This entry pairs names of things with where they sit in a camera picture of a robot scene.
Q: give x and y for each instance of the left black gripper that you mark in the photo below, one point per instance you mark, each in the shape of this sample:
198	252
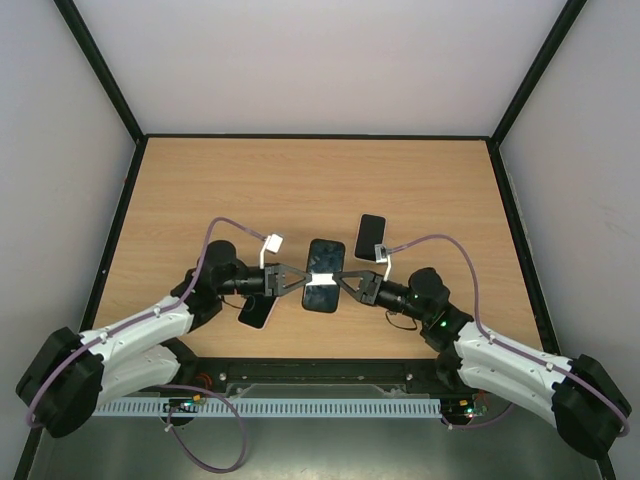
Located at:
274	279

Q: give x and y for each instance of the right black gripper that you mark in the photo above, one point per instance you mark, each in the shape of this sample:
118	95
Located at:
372	288

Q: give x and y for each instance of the black smartphone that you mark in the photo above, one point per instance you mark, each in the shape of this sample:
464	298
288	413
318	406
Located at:
255	312

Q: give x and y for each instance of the pink phone case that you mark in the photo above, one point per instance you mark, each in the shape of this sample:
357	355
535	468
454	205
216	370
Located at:
271	312

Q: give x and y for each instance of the black phone case with cutout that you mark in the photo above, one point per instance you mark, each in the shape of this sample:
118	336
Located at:
304	300

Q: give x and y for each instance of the beige phone case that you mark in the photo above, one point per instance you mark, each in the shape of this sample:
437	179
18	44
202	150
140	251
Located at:
386	222

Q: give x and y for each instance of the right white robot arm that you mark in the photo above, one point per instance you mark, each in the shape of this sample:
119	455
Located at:
575	396

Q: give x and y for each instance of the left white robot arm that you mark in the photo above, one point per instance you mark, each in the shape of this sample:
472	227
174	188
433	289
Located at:
73	374

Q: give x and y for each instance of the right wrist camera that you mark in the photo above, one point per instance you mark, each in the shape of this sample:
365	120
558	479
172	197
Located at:
383	255

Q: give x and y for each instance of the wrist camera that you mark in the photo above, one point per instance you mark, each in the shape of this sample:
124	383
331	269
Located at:
383	255
271	244

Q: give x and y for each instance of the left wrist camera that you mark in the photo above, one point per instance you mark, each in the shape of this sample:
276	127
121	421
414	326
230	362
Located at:
271	244

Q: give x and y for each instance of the white slotted cable duct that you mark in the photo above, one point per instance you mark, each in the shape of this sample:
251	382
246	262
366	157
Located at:
273	408

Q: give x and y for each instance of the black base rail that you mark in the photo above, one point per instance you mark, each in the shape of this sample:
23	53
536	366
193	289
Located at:
320	372

